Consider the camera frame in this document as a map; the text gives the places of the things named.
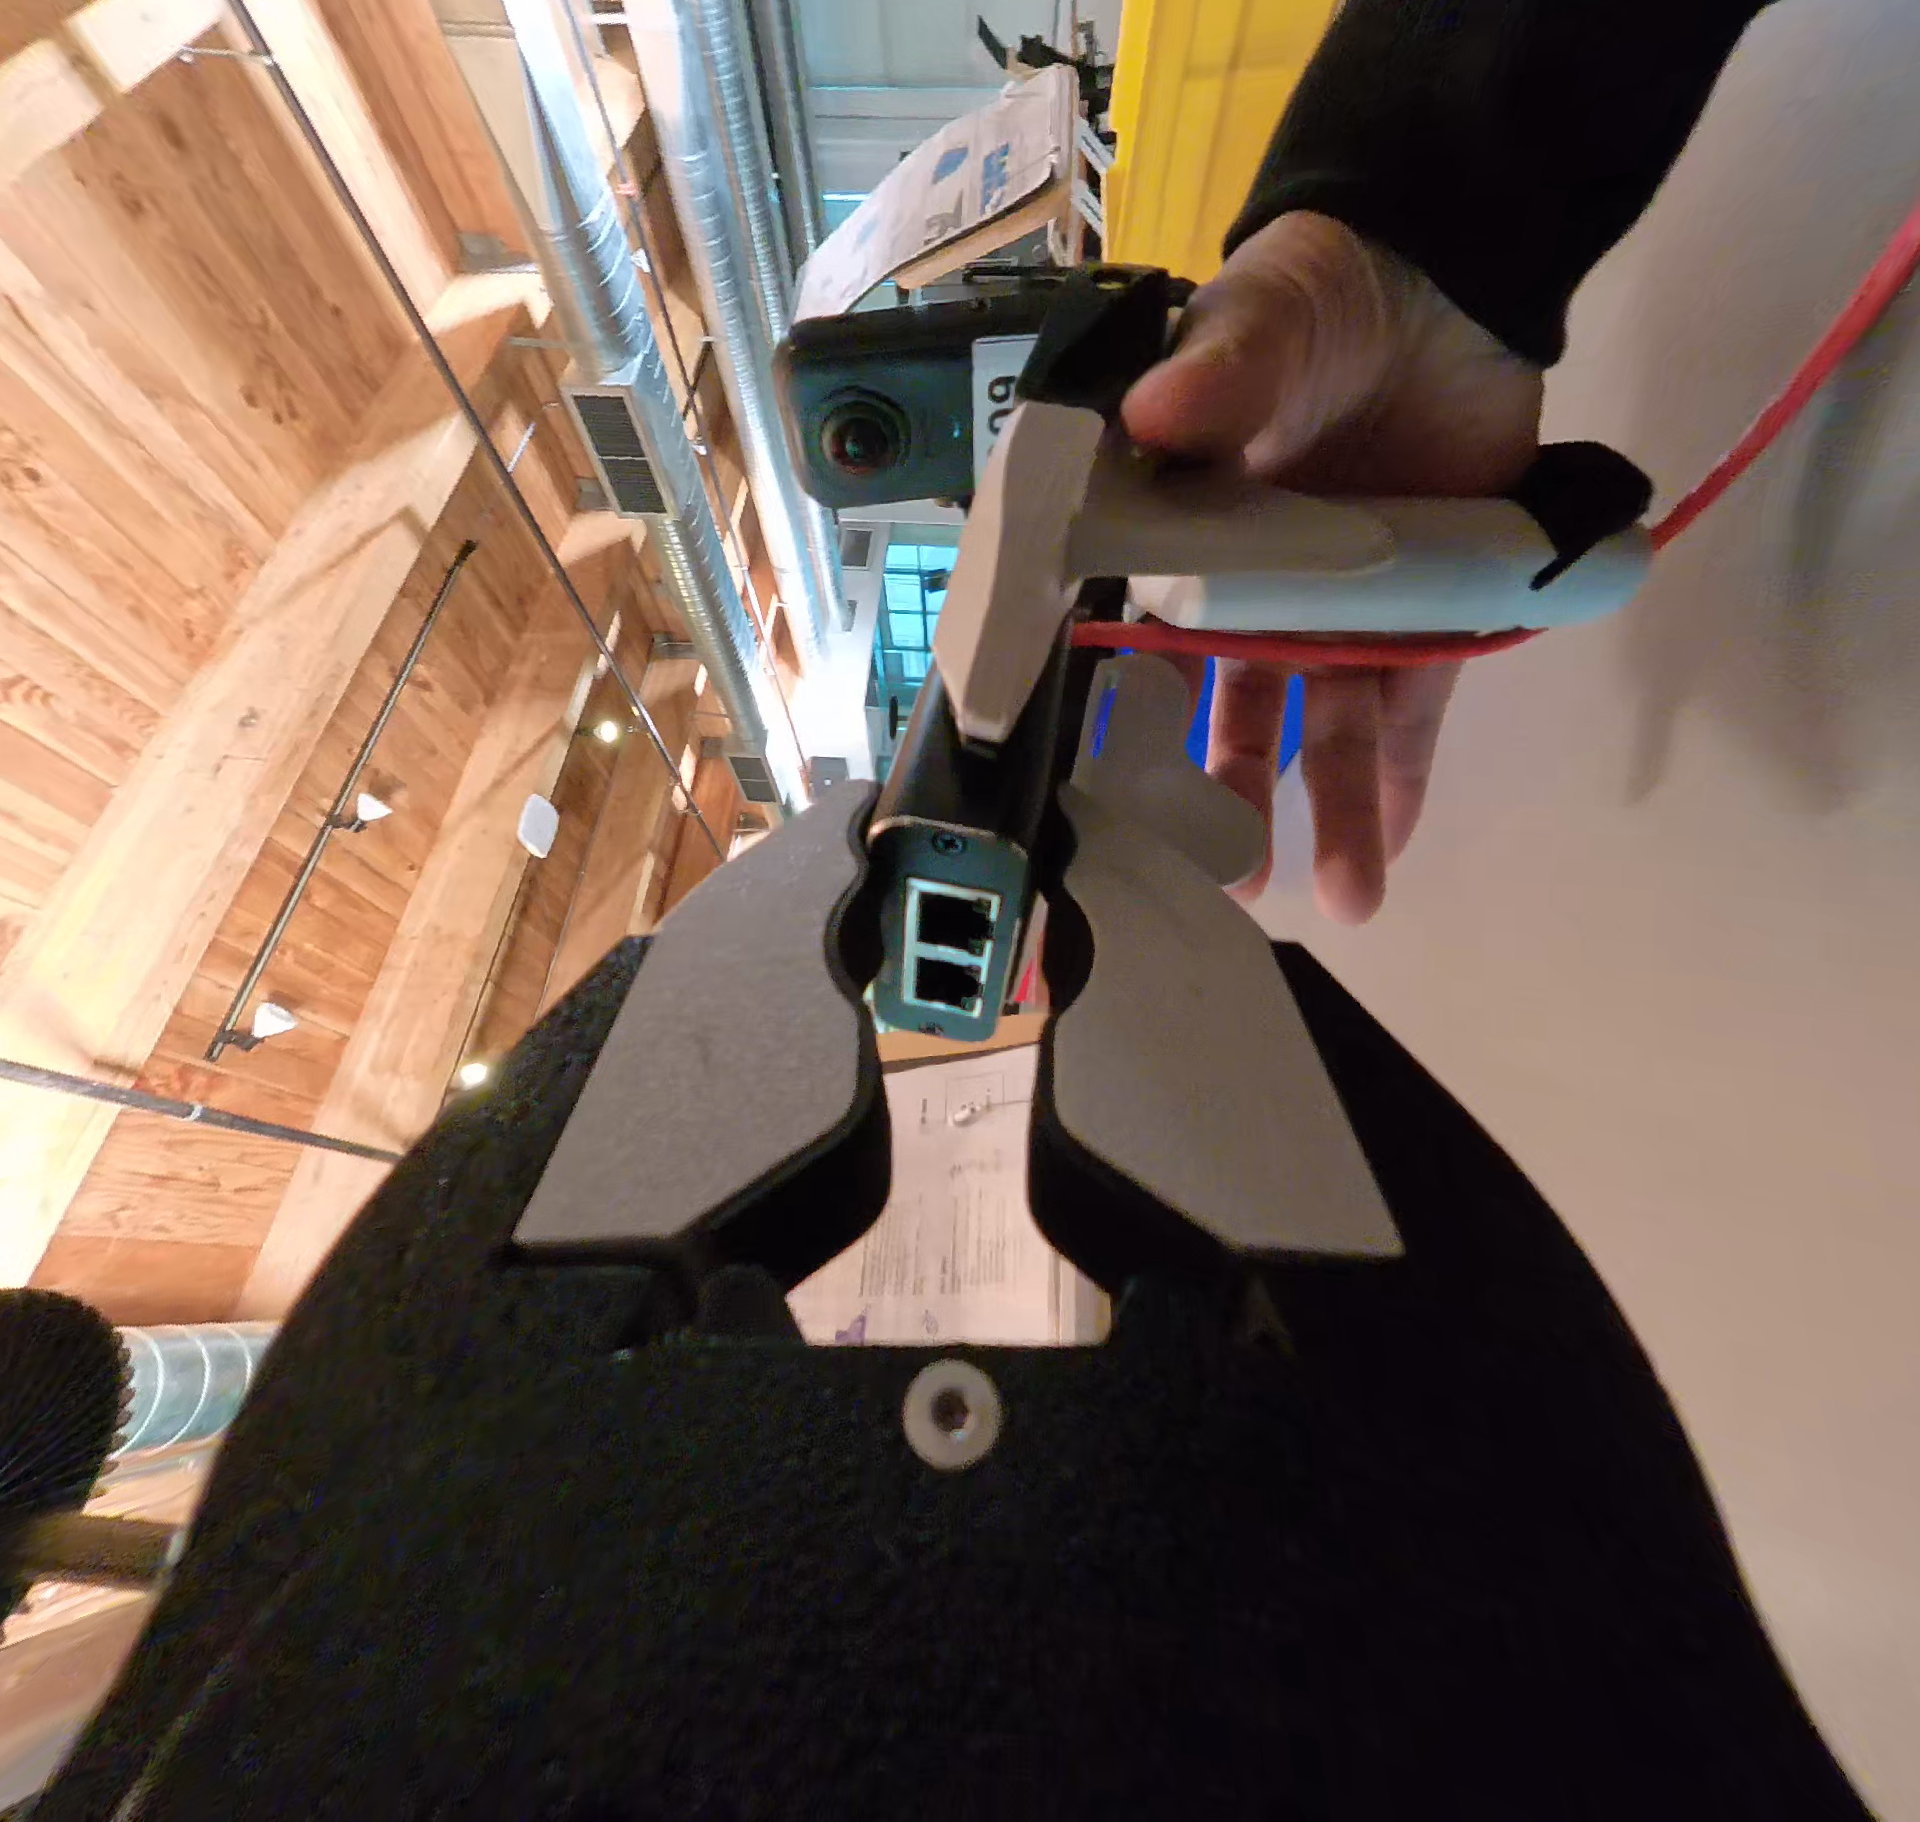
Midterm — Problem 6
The person's right hand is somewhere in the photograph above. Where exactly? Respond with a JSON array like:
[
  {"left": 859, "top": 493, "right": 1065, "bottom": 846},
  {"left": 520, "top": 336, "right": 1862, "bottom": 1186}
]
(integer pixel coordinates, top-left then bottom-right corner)
[{"left": 1123, "top": 210, "right": 1550, "bottom": 925}]

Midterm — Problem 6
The red ethernet cable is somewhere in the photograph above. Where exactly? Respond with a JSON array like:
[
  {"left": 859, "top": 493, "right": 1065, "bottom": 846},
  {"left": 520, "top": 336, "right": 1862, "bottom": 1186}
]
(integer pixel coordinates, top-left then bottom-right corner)
[{"left": 1071, "top": 207, "right": 1920, "bottom": 672}]

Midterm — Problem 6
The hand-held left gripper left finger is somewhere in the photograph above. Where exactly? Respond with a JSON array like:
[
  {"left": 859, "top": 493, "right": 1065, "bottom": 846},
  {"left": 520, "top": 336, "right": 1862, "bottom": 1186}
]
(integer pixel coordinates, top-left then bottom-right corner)
[{"left": 510, "top": 779, "right": 896, "bottom": 1310}]

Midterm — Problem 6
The ceiling vent unit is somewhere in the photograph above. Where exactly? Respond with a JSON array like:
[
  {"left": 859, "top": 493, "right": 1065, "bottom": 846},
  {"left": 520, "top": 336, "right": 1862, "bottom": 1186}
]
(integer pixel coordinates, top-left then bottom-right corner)
[{"left": 565, "top": 378, "right": 673, "bottom": 520}]

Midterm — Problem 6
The black track light rail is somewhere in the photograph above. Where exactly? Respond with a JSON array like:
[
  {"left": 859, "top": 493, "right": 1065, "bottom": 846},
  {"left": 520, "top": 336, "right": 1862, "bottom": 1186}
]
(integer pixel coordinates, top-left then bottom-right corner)
[{"left": 204, "top": 540, "right": 481, "bottom": 1061}]

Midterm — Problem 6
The silver ventilation duct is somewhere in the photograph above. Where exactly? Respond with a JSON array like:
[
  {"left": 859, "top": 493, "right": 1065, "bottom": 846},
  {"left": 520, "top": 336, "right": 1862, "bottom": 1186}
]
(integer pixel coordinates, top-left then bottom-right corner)
[
  {"left": 116, "top": 1317, "right": 281, "bottom": 1452},
  {"left": 520, "top": 92, "right": 816, "bottom": 802},
  {"left": 644, "top": 0, "right": 842, "bottom": 641}
]

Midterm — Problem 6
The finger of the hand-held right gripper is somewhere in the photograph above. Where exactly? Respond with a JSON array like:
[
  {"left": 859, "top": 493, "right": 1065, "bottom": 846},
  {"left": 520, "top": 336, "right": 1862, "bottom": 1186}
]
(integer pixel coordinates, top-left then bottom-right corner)
[
  {"left": 934, "top": 399, "right": 1123, "bottom": 747},
  {"left": 1071, "top": 651, "right": 1272, "bottom": 893}
]

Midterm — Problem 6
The yellow plastic bin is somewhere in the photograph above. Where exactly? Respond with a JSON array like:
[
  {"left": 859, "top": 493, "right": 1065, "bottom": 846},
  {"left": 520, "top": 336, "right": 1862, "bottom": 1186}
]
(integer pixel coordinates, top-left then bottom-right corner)
[{"left": 1104, "top": 0, "right": 1363, "bottom": 278}]

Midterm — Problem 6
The person's right forearm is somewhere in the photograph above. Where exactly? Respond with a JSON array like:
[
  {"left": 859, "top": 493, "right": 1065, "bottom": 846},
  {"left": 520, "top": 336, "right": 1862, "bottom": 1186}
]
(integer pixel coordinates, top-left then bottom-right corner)
[{"left": 1226, "top": 0, "right": 1920, "bottom": 367}]

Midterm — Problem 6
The cardboard box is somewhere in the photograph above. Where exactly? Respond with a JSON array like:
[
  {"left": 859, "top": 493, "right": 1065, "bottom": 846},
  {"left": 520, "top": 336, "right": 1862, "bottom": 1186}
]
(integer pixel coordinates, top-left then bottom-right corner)
[{"left": 795, "top": 61, "right": 1085, "bottom": 320}]

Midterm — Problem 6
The black network switch box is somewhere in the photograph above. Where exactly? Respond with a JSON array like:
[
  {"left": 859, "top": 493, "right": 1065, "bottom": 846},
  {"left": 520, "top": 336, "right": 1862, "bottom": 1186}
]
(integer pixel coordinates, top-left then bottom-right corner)
[{"left": 867, "top": 575, "right": 1085, "bottom": 1048}]

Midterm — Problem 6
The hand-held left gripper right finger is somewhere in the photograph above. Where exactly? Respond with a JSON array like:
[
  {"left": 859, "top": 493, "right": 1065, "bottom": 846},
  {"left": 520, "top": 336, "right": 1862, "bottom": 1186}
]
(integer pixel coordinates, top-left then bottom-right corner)
[{"left": 1029, "top": 791, "right": 1412, "bottom": 1297}]

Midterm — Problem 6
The person's left forearm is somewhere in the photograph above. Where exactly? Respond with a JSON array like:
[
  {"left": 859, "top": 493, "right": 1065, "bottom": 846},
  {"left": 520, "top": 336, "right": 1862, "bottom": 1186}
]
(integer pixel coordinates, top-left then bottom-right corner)
[{"left": 0, "top": 1290, "right": 133, "bottom": 1631}]

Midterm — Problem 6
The wooden document stand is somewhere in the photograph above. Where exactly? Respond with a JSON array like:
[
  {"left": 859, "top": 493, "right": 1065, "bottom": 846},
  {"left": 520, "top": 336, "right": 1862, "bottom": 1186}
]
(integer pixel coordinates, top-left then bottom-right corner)
[{"left": 791, "top": 1007, "right": 1119, "bottom": 1346}]

